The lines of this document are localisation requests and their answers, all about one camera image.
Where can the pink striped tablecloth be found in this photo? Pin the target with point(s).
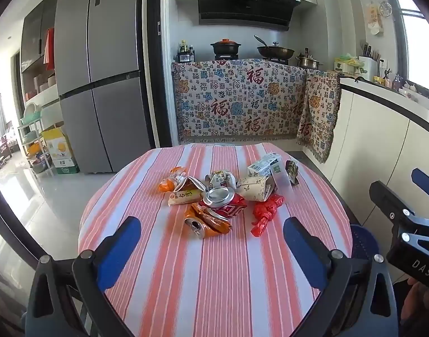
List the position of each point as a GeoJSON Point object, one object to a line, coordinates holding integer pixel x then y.
{"type": "Point", "coordinates": [218, 270]}

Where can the condiment bottle rack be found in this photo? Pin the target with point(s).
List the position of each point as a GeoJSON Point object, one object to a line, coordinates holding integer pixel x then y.
{"type": "Point", "coordinates": [185, 56]}

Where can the person's right hand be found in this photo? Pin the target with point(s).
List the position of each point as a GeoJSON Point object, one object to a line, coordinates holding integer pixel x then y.
{"type": "Point", "coordinates": [423, 302]}

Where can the yellow snack packet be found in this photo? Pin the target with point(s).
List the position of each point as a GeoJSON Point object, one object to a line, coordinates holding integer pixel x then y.
{"type": "Point", "coordinates": [183, 197]}

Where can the blue plastic wastebasket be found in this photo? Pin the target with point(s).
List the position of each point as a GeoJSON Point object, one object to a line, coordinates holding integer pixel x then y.
{"type": "Point", "coordinates": [363, 242]}

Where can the small printed blanket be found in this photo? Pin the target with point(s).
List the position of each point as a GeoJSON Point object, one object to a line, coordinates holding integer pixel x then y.
{"type": "Point", "coordinates": [319, 112]}

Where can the large printed blanket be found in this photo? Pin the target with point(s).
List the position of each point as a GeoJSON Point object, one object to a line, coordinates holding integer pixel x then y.
{"type": "Point", "coordinates": [235, 101]}

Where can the silver wrapper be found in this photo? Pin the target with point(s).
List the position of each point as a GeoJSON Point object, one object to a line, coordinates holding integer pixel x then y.
{"type": "Point", "coordinates": [223, 179]}

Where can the beige paper carton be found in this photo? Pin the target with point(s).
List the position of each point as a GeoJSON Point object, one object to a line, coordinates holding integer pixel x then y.
{"type": "Point", "coordinates": [253, 186]}

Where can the yellow cardboard box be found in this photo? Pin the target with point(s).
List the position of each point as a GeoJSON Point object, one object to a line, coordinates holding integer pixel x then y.
{"type": "Point", "coordinates": [58, 147]}

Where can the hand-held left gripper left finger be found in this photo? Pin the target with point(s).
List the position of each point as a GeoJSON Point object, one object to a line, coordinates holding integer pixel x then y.
{"type": "Point", "coordinates": [118, 249]}

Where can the white utensil holder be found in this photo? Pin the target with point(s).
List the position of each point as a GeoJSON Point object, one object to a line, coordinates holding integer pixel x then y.
{"type": "Point", "coordinates": [368, 66]}

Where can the hanging wall ornament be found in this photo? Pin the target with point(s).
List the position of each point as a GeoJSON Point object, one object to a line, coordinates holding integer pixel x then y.
{"type": "Point", "coordinates": [374, 17]}

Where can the white green milk carton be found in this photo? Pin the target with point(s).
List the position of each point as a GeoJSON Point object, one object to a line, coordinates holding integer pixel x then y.
{"type": "Point", "coordinates": [262, 166]}

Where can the grey refrigerator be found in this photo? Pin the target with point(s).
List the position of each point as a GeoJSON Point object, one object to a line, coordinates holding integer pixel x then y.
{"type": "Point", "coordinates": [105, 77]}

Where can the red hanging bag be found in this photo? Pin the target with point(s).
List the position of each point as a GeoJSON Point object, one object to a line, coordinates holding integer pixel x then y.
{"type": "Point", "coordinates": [49, 49]}

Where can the white wrapper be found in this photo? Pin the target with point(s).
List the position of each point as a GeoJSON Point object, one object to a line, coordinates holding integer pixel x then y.
{"type": "Point", "coordinates": [191, 183]}

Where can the crushed red can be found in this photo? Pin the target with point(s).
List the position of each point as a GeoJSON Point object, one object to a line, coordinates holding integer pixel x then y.
{"type": "Point", "coordinates": [232, 207]}

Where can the black clay pot orange lid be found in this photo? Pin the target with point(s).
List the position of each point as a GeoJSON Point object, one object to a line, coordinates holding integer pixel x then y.
{"type": "Point", "coordinates": [224, 47]}

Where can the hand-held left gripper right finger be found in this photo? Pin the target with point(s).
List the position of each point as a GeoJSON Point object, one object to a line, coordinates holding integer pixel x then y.
{"type": "Point", "coordinates": [302, 252]}

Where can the crushed orange can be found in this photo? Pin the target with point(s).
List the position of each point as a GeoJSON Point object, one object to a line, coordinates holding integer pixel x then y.
{"type": "Point", "coordinates": [207, 226]}

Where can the yellow green plastic bag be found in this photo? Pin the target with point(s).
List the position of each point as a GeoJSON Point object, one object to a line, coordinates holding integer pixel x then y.
{"type": "Point", "coordinates": [346, 59]}

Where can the green cardboard box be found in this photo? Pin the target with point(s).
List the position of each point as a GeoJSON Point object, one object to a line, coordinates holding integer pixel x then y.
{"type": "Point", "coordinates": [67, 169]}

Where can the cream kitchen cabinet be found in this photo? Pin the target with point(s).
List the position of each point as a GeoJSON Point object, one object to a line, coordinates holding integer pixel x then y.
{"type": "Point", "coordinates": [369, 123]}

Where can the orange snack wrapper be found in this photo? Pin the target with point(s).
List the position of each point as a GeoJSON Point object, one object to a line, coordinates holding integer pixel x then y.
{"type": "Point", "coordinates": [166, 185]}

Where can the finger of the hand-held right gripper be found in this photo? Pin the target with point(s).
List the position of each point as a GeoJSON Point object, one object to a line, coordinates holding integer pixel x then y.
{"type": "Point", "coordinates": [390, 200]}
{"type": "Point", "coordinates": [425, 179]}

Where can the window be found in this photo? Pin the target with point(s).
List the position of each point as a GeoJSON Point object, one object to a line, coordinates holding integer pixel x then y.
{"type": "Point", "coordinates": [421, 42]}

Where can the black range hood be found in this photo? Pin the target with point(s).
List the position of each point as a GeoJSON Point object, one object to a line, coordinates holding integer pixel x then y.
{"type": "Point", "coordinates": [242, 7]}

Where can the clear plastic wrapper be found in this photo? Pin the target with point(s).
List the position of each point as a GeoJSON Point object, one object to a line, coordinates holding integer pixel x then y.
{"type": "Point", "coordinates": [283, 182]}

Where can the black wok with lid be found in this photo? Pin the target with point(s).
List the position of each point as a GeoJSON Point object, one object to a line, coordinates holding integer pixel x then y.
{"type": "Point", "coordinates": [276, 52]}

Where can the stainless steel pot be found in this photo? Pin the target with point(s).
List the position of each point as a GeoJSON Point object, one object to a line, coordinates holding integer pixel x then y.
{"type": "Point", "coordinates": [309, 62]}

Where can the green gold wrapper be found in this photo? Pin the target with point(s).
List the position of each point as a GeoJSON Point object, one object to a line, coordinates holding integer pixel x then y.
{"type": "Point", "coordinates": [291, 170]}

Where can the rack with plastic basins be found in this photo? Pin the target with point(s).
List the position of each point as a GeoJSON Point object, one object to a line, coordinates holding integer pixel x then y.
{"type": "Point", "coordinates": [32, 137]}

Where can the red plastic bag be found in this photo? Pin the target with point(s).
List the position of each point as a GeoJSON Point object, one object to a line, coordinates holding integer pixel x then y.
{"type": "Point", "coordinates": [267, 210]}

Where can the dark wall shelf cabinet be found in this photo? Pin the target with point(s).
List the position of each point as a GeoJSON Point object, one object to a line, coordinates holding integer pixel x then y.
{"type": "Point", "coordinates": [32, 31]}

